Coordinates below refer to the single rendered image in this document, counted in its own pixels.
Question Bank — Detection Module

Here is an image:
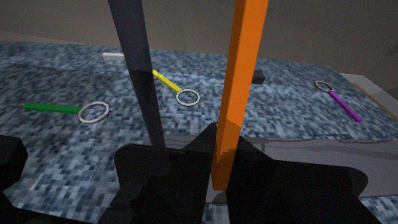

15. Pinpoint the green handle with white ring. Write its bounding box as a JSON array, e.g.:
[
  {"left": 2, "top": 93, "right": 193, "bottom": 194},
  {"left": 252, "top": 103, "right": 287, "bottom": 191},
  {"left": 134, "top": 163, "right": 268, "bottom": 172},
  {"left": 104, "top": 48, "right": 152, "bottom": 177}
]
[{"left": 23, "top": 101, "right": 110, "bottom": 124}]

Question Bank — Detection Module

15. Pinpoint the grey loop with orange handle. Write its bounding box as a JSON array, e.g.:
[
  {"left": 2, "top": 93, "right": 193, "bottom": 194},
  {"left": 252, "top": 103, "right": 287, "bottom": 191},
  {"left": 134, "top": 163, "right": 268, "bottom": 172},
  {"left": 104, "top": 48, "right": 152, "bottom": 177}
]
[{"left": 211, "top": 0, "right": 269, "bottom": 191}]

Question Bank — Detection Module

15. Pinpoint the white loop with yellow handle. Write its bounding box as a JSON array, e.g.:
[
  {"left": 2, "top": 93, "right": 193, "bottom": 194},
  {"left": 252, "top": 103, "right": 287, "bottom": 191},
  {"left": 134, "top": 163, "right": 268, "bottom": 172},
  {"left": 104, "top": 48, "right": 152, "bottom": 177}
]
[{"left": 152, "top": 70, "right": 200, "bottom": 106}]

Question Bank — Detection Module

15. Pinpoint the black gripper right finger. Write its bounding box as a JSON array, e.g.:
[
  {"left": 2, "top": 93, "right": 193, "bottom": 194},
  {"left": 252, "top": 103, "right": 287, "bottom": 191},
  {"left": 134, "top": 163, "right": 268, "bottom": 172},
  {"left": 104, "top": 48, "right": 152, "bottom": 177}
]
[{"left": 226, "top": 135, "right": 368, "bottom": 224}]

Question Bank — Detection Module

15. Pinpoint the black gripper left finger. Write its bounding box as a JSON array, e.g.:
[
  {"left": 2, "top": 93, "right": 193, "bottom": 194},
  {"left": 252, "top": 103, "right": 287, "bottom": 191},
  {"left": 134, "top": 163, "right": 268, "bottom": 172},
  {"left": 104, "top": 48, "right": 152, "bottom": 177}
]
[{"left": 114, "top": 123, "right": 217, "bottom": 224}]

